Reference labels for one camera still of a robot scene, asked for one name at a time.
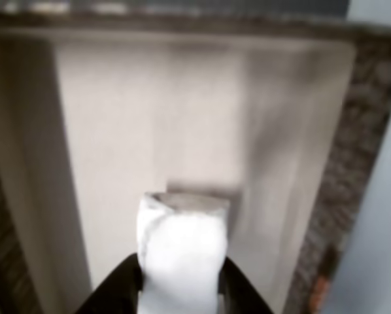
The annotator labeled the white block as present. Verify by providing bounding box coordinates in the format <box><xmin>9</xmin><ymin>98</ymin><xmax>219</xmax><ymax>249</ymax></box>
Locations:
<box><xmin>135</xmin><ymin>192</ymin><xmax>231</xmax><ymax>314</ymax></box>

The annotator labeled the printed cardboard box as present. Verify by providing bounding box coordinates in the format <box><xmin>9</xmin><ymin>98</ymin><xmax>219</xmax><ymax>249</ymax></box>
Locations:
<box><xmin>0</xmin><ymin>11</ymin><xmax>391</xmax><ymax>314</ymax></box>

